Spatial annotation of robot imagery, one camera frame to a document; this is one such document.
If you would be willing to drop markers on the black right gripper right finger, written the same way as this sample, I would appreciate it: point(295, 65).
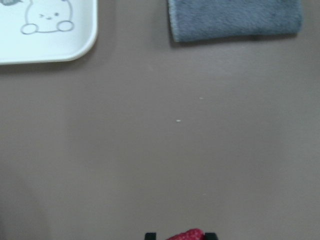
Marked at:
point(210, 236)

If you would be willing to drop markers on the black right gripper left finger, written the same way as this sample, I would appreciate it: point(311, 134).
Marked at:
point(150, 236)

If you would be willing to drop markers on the red strawberry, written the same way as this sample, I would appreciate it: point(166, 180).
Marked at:
point(192, 234)

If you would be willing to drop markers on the grey folded cloth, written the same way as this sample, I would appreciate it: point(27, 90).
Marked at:
point(197, 20)

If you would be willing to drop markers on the cream rabbit tray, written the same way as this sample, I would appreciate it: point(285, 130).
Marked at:
point(46, 31)

